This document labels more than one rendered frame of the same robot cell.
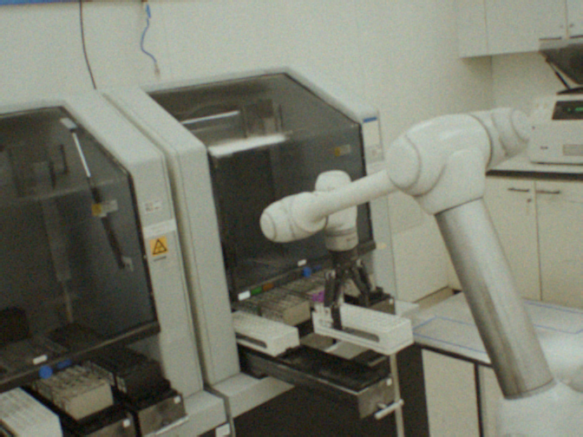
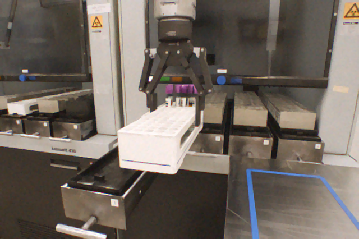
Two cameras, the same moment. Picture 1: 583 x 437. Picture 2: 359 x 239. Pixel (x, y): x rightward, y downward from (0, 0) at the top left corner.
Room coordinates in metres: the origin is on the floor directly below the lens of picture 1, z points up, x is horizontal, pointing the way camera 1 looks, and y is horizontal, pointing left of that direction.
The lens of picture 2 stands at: (1.63, -0.53, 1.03)
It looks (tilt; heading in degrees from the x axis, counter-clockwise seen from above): 14 degrees down; 53
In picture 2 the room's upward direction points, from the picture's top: straight up
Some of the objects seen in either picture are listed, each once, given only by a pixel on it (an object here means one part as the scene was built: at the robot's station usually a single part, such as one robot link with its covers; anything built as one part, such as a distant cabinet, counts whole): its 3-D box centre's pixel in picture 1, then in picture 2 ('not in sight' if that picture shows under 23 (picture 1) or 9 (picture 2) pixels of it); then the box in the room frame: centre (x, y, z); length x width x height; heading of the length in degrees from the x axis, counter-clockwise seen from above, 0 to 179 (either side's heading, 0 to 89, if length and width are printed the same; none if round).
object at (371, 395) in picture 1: (296, 363); (152, 145); (1.96, 0.04, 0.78); 0.73 x 0.14 x 0.09; 39
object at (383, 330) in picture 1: (360, 326); (171, 128); (1.90, -0.15, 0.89); 0.30 x 0.10 x 0.06; 38
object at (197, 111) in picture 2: (363, 306); (198, 110); (1.96, -0.17, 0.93); 0.03 x 0.01 x 0.07; 38
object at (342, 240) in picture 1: (341, 238); (174, 8); (1.93, -0.13, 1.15); 0.09 x 0.09 x 0.06
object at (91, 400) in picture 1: (90, 401); (49, 106); (1.74, 0.58, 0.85); 0.12 x 0.02 x 0.06; 130
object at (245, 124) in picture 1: (250, 174); (234, 4); (2.42, 0.12, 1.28); 0.61 x 0.51 x 0.63; 129
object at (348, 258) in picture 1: (343, 263); (175, 44); (1.93, -0.13, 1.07); 0.08 x 0.07 x 0.09; 128
